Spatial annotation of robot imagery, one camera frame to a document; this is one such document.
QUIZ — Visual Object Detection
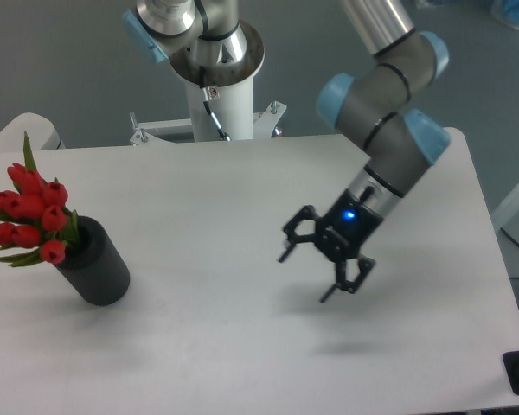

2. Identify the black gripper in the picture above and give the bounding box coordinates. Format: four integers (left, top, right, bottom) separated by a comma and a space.
278, 188, 384, 304

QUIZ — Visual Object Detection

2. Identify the red tulip bouquet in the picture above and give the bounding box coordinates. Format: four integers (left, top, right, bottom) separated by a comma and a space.
0, 134, 84, 268

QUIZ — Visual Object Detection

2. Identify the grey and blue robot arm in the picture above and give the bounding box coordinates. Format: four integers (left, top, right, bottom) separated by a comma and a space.
123, 1, 451, 293

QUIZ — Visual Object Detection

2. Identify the black ribbed cylindrical vase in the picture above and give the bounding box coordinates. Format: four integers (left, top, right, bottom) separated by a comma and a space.
55, 216, 131, 306

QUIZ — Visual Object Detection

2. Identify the blue plastic bag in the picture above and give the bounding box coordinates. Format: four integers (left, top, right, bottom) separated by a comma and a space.
490, 0, 519, 30

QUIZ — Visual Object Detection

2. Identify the white rounded side table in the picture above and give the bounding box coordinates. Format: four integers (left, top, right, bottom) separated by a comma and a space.
0, 112, 66, 153

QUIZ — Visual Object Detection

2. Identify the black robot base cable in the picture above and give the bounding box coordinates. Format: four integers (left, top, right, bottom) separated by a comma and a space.
197, 64, 232, 142

